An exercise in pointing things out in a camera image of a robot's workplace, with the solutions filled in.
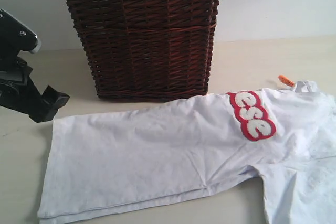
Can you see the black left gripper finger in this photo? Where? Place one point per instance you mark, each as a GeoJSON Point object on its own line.
{"type": "Point", "coordinates": [48, 104]}

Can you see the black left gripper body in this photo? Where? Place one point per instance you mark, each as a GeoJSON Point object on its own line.
{"type": "Point", "coordinates": [18, 92]}

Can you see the white t-shirt red lettering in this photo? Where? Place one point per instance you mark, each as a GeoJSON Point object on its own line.
{"type": "Point", "coordinates": [111, 163]}

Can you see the dark brown wicker basket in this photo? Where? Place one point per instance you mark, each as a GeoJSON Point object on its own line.
{"type": "Point", "coordinates": [147, 50]}

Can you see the orange garment tag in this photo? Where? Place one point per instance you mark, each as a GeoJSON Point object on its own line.
{"type": "Point", "coordinates": [286, 81]}

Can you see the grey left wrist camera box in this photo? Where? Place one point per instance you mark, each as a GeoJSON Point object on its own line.
{"type": "Point", "coordinates": [16, 35]}

